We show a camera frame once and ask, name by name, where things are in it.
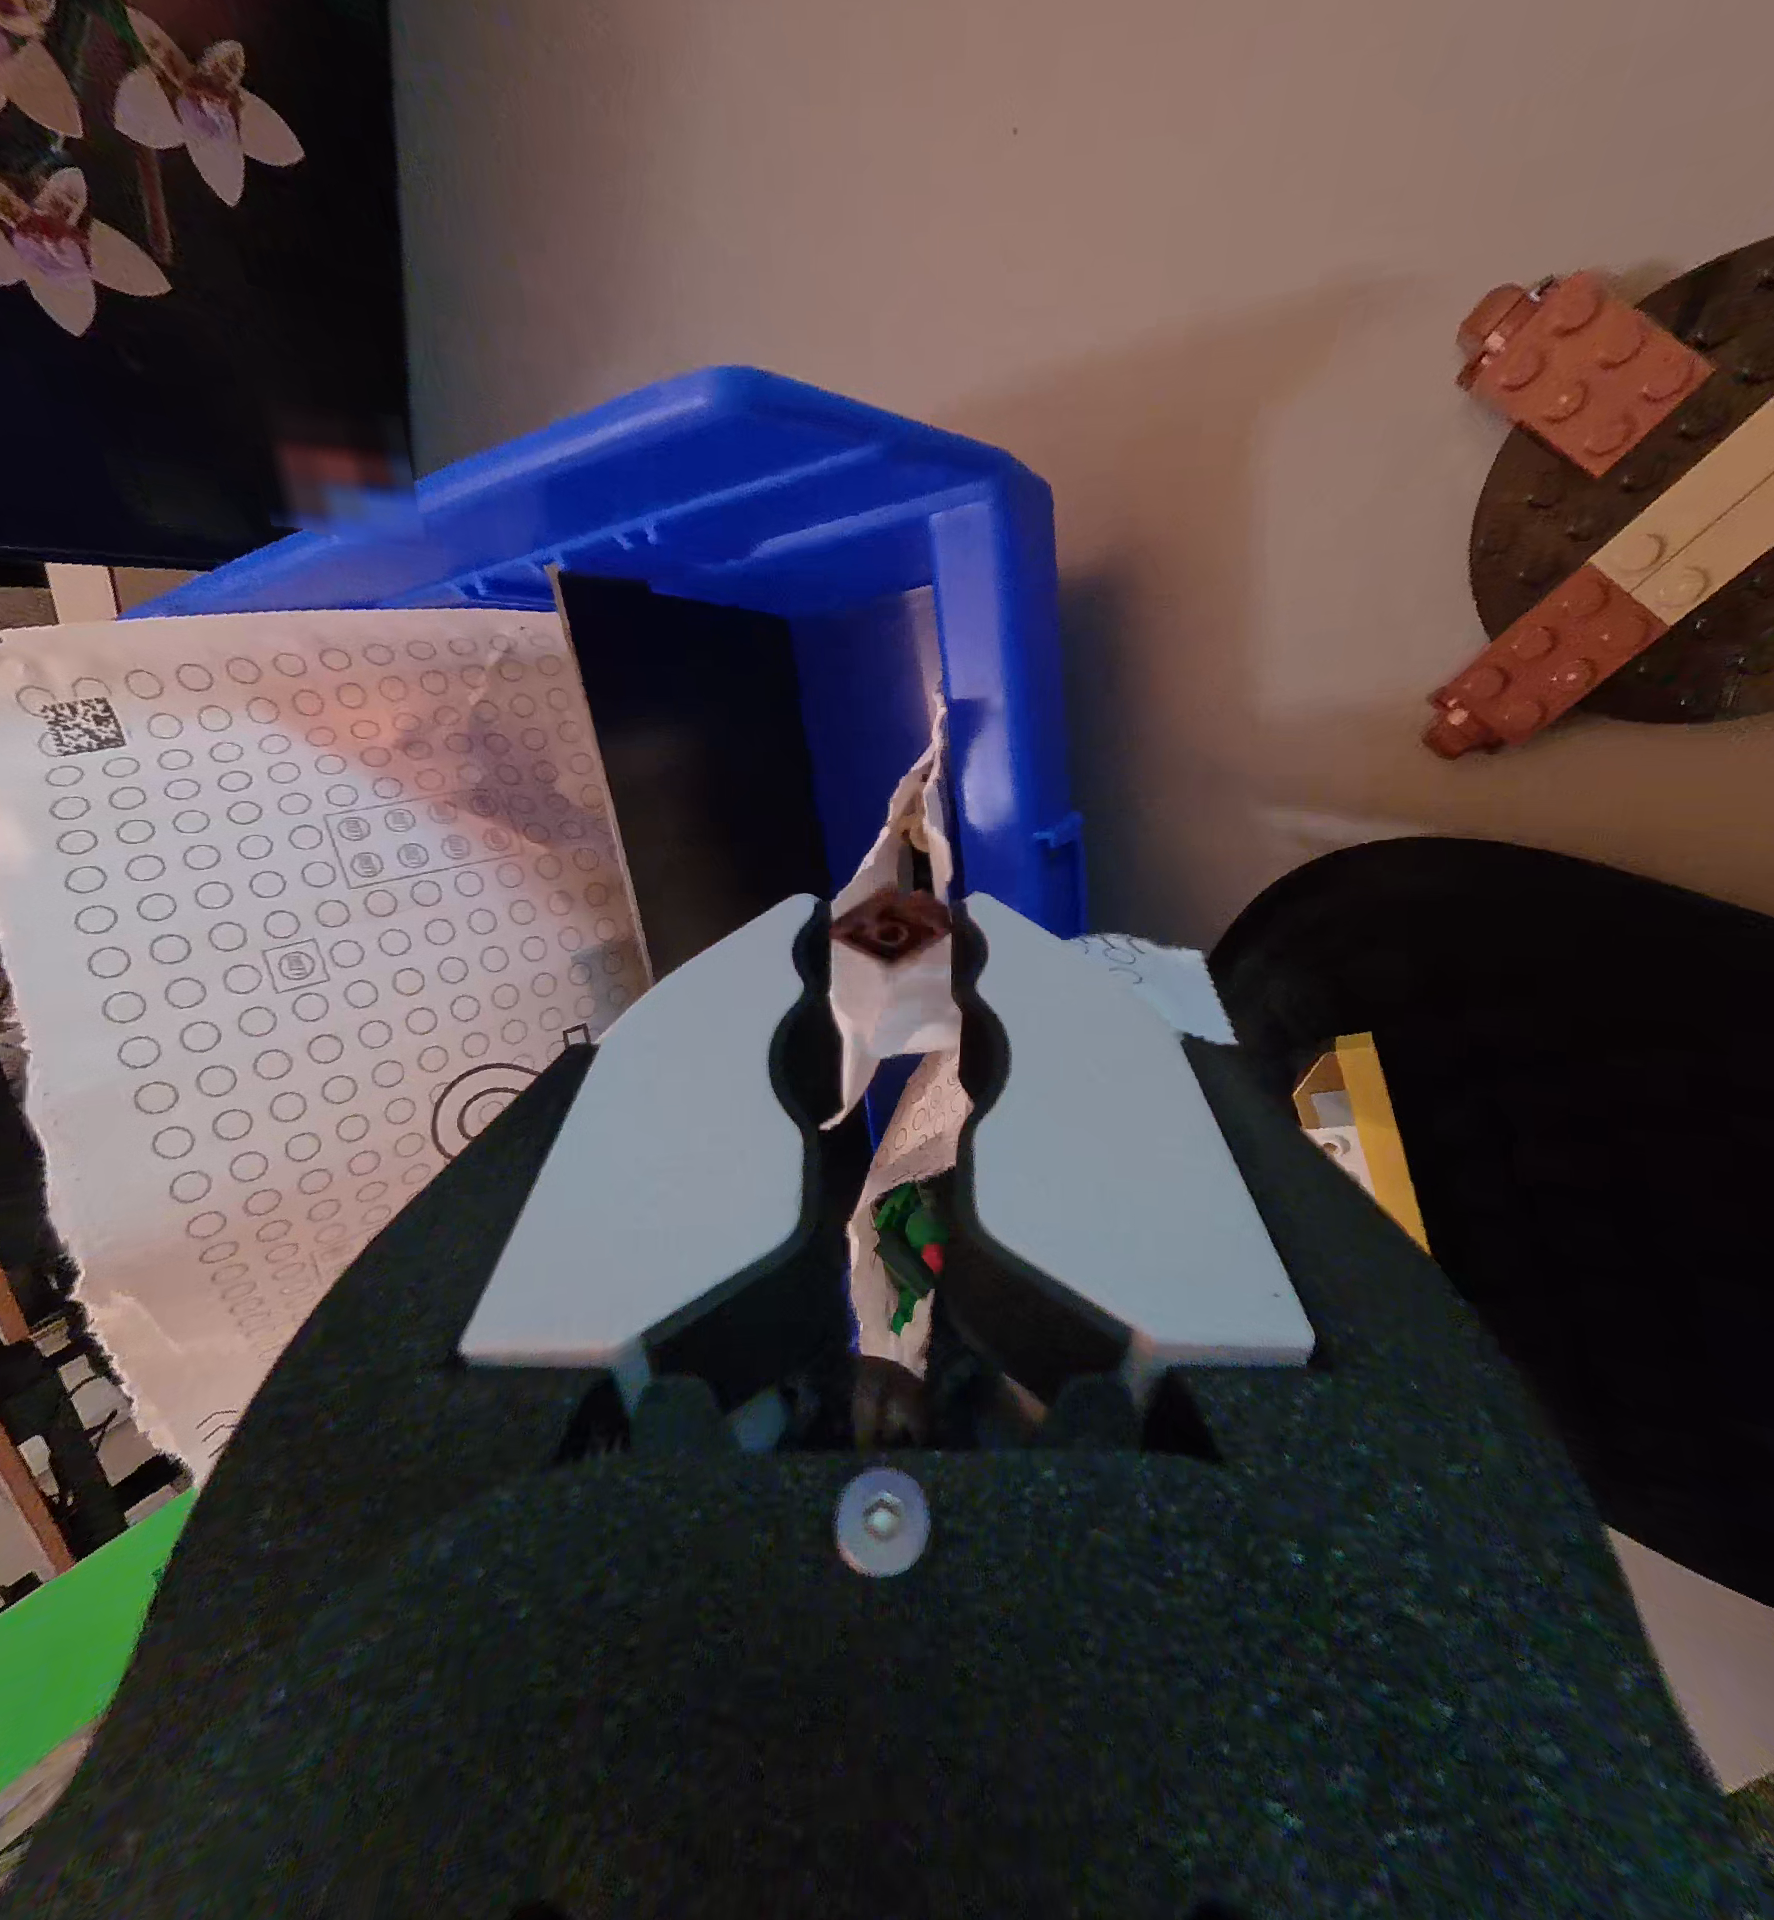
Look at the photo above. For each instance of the torn white paper bag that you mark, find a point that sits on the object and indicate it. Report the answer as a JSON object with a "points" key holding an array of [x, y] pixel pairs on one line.
{"points": [[888, 1021]]}

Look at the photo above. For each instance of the round black lego assembly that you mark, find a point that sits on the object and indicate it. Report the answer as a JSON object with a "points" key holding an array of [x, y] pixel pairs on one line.
{"points": [[1773, 599]]}

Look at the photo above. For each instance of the small brown lego piece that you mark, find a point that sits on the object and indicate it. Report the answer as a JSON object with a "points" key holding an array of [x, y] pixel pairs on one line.
{"points": [[895, 926]]}

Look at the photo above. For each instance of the green booklet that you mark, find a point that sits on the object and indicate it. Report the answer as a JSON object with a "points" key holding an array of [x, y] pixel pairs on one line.
{"points": [[31, 1679]]}

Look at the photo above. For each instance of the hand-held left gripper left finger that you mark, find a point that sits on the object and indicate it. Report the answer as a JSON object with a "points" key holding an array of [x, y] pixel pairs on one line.
{"points": [[662, 1156]]}

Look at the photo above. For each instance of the blue plastic bin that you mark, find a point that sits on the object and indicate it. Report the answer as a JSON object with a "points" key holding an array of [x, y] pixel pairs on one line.
{"points": [[767, 481]]}

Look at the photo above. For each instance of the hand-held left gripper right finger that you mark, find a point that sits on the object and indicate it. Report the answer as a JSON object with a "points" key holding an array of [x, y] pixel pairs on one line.
{"points": [[1127, 1169]]}

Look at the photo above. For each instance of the green lego plant pieces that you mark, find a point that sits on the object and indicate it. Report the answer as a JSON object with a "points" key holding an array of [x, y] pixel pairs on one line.
{"points": [[910, 1222]]}

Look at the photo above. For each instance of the black orchid lego box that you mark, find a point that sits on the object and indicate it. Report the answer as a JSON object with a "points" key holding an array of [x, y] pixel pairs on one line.
{"points": [[152, 300]]}

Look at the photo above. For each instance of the black mesh cushion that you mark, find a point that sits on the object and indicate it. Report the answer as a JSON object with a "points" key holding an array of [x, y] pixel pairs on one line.
{"points": [[1576, 1169]]}

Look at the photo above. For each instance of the large printed white paper bag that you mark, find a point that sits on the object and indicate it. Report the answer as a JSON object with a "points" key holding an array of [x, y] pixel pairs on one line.
{"points": [[303, 900]]}

